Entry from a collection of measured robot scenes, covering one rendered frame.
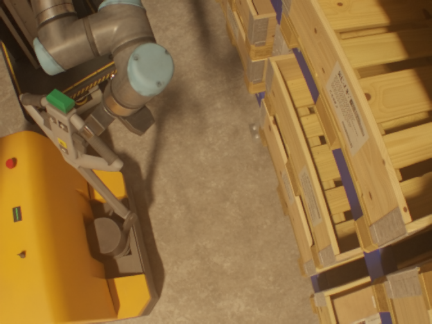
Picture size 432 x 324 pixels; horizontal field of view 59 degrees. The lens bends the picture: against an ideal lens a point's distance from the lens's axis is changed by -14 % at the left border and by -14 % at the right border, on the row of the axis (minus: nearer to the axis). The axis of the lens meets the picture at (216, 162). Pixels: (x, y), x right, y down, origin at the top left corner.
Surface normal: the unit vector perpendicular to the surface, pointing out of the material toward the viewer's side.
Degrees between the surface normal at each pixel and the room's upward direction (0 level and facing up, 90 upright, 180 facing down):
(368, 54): 0
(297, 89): 0
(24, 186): 14
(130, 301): 22
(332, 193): 0
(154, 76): 35
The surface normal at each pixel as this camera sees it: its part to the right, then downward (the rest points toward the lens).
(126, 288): 0.34, -0.40
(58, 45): 0.17, 0.16
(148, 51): 0.56, -0.14
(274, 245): -0.02, -0.33
